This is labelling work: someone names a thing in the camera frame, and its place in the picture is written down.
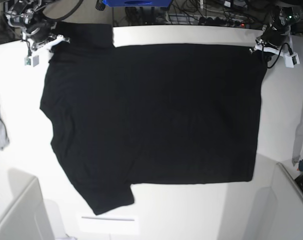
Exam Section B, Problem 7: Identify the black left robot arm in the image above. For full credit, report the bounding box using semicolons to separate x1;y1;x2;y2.
250;0;303;54

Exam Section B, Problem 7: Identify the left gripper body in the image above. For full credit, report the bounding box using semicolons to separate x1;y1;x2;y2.
260;25;291;49

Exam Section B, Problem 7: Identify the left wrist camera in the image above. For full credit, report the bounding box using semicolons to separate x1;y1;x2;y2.
283;52;300;68

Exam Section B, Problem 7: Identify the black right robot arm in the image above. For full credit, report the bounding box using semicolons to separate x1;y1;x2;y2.
4;0;81;51

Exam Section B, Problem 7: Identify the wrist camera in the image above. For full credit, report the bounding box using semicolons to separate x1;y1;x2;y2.
283;52;300;68
24;55;40;67

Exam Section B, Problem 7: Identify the blue box at top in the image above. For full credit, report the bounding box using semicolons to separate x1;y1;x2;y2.
102;0;172;8

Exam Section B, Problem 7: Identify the black power strip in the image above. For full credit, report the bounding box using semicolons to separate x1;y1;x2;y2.
198;16;246;28

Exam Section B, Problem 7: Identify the white partition panel right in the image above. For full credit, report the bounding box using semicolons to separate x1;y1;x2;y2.
268;163;303;240

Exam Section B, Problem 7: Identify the white partition panel left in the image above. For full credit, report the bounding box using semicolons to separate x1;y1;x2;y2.
0;176;55;240

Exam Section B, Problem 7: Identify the white partition panel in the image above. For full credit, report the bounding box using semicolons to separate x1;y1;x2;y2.
0;176;55;240
268;163;303;240

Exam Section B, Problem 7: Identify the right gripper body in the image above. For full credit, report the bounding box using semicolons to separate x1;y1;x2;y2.
23;20;56;47

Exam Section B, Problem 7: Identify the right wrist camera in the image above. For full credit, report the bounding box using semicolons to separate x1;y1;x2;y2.
24;55;40;67

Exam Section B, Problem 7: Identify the black T-shirt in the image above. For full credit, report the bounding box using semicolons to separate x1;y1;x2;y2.
40;22;267;215

